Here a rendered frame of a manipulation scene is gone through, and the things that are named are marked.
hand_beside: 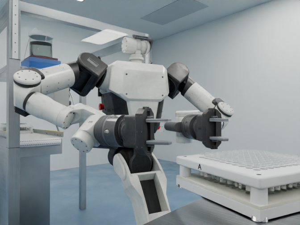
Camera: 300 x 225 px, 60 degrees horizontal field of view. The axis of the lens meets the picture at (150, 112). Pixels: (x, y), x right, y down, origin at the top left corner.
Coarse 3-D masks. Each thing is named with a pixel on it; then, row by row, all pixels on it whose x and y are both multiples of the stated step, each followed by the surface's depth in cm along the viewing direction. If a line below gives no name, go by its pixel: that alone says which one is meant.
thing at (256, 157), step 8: (224, 152) 62; (232, 152) 62; (240, 152) 62; (248, 152) 62; (256, 152) 62; (264, 152) 62; (240, 160) 52; (248, 160) 51; (256, 160) 51; (264, 160) 52; (272, 160) 51; (280, 160) 52
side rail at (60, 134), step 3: (33, 129) 217; (36, 129) 212; (39, 129) 206; (42, 129) 204; (33, 132) 217; (36, 132) 212; (39, 132) 206; (42, 132) 200; (45, 132) 196; (48, 132) 191; (51, 132) 186; (54, 132) 181; (57, 132) 178; (60, 132) 174; (51, 135) 186; (54, 135) 181; (57, 135) 178; (60, 135) 173
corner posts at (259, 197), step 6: (180, 168) 61; (186, 168) 61; (180, 174) 61; (186, 174) 61; (252, 192) 43; (258, 192) 42; (264, 192) 42; (252, 198) 43; (258, 198) 42; (264, 198) 42; (258, 204) 42; (264, 204) 42
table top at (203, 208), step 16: (192, 208) 47; (208, 208) 47; (224, 208) 47; (144, 224) 41; (160, 224) 41; (176, 224) 41; (192, 224) 41; (208, 224) 41; (224, 224) 41; (240, 224) 41; (256, 224) 41; (272, 224) 41; (288, 224) 41
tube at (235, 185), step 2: (232, 160) 52; (234, 160) 51; (236, 160) 51; (238, 160) 51; (232, 162) 52; (234, 162) 51; (236, 162) 51; (238, 162) 51; (232, 164) 52; (234, 164) 51; (236, 164) 51; (238, 164) 51; (232, 182) 51; (234, 182) 51; (236, 182) 51; (232, 184) 51; (234, 184) 51; (236, 184) 51; (238, 184) 51; (232, 186) 51; (234, 186) 51; (236, 186) 51; (238, 186) 51; (234, 188) 51; (236, 188) 51; (238, 188) 51
